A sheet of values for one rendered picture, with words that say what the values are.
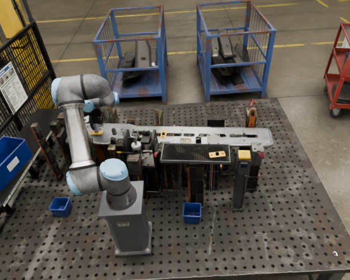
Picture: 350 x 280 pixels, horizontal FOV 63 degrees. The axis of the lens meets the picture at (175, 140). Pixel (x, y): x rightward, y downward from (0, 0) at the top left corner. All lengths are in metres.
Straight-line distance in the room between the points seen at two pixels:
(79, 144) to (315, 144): 2.78
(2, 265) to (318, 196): 1.94
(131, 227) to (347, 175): 2.38
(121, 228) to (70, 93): 0.70
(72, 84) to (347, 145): 3.03
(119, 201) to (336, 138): 2.84
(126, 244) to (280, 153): 1.29
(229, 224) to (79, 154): 0.99
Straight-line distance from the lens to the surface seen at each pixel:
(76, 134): 1.35
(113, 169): 1.31
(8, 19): 2.40
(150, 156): 1.84
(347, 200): 3.12
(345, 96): 3.97
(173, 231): 1.81
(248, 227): 1.85
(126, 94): 3.95
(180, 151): 1.57
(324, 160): 3.41
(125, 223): 1.51
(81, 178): 1.33
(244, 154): 1.57
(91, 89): 1.35
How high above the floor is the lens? 2.25
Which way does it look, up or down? 41 degrees down
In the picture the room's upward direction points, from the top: 5 degrees counter-clockwise
